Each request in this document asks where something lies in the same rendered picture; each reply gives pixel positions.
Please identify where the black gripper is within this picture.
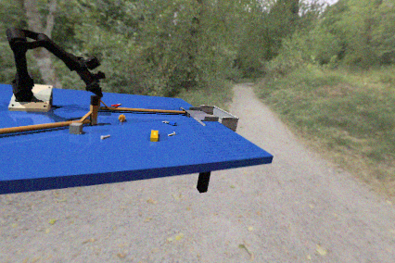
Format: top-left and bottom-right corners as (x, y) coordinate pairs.
(80, 72), (103, 97)

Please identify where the orange long-handled scraper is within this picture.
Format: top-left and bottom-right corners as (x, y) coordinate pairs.
(97, 96), (190, 117)

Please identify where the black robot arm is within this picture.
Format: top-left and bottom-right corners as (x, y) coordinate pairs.
(6, 27), (101, 102)

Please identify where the long wooden pole with black end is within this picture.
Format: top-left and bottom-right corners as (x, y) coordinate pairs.
(0, 95), (98, 134)

